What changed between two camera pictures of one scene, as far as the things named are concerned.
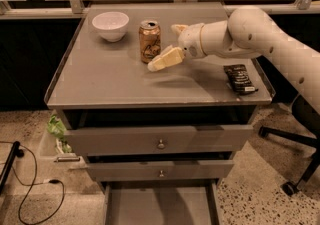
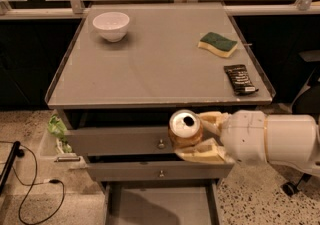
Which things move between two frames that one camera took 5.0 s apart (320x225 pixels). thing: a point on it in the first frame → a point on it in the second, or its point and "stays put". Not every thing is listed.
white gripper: [190, 41] → [244, 135]
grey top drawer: [167, 139] stays put
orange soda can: [149, 39] → [185, 128]
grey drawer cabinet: [159, 141] stays put
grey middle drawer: [161, 170] stays put
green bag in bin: [57, 128] stays put
